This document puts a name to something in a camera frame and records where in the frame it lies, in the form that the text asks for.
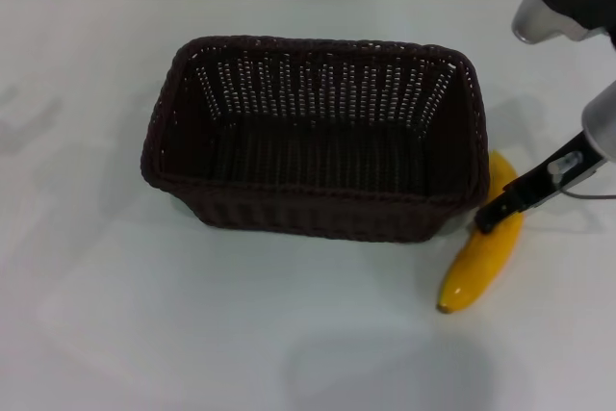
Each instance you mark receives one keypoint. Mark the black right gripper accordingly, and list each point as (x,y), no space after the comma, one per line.
(553,175)

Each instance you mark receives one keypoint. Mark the yellow plastic banana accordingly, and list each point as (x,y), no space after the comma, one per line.
(464,278)

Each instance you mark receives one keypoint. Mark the dark brown woven basket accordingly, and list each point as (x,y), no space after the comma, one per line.
(308,209)

